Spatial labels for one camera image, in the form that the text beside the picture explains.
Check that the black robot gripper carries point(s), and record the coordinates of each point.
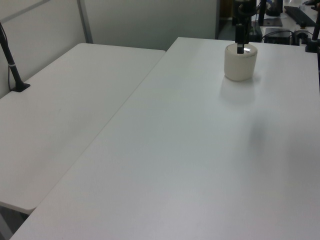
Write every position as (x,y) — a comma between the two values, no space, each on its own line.
(246,7)

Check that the cream round trash bin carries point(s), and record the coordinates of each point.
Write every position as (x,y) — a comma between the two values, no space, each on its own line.
(240,65)

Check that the black upright pole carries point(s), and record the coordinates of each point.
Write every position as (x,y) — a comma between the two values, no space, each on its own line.
(261,12)

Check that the black flat pad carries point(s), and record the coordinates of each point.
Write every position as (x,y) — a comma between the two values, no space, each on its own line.
(272,22)

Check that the black electronics box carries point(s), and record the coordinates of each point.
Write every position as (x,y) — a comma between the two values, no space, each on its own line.
(277,36)

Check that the black keyboard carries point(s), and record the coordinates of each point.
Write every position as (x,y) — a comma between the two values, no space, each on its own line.
(298,15)

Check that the black clamp stand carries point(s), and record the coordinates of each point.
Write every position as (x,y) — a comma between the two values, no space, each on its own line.
(313,40)

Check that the black camera stand pole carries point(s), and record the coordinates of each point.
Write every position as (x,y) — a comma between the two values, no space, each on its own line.
(11,65)

